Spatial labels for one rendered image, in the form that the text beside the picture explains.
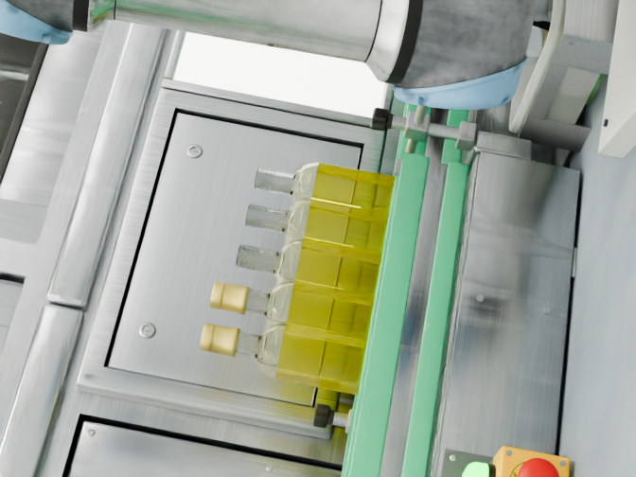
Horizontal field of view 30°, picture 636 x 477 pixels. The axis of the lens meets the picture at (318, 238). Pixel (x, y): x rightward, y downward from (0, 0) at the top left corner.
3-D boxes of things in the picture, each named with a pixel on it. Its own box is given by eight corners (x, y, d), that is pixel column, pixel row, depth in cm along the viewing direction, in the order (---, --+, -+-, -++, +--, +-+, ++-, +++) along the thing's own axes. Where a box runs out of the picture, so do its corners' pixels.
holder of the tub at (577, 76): (577, 65, 159) (521, 55, 159) (643, -73, 134) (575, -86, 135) (567, 174, 151) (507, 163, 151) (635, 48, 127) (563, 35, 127)
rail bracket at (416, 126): (459, 170, 153) (363, 152, 153) (485, 99, 137) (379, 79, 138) (456, 191, 151) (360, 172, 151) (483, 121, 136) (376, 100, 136)
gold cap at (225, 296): (249, 294, 149) (215, 288, 150) (250, 281, 146) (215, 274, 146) (243, 319, 148) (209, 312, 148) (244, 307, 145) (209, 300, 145)
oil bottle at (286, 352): (429, 367, 148) (260, 334, 148) (436, 350, 143) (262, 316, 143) (423, 410, 145) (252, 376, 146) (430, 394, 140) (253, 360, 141)
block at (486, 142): (516, 173, 151) (462, 163, 151) (534, 134, 142) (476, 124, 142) (513, 198, 149) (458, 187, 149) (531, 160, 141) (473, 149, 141)
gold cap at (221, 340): (241, 323, 145) (206, 316, 145) (237, 340, 142) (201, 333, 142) (238, 345, 147) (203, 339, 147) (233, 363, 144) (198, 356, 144)
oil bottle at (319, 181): (451, 207, 158) (294, 176, 159) (459, 186, 153) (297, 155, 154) (447, 244, 156) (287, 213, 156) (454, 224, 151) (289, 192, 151)
